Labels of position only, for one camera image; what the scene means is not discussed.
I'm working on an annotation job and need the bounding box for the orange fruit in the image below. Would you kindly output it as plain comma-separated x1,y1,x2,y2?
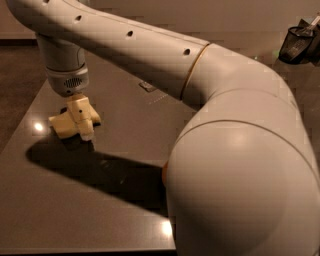
161,161,168,187

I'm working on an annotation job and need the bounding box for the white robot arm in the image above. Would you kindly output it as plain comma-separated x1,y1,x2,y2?
6,0,319,256

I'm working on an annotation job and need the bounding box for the clear plastic water bottle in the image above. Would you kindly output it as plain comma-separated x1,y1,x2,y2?
139,81,156,93

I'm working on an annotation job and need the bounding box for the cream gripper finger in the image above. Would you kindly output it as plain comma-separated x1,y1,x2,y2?
77,119,94,141

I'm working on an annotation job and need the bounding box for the yellow sponge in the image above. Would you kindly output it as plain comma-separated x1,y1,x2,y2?
48,106,102,140

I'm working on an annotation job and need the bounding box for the black mesh cup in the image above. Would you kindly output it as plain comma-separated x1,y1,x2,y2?
279,27,315,64

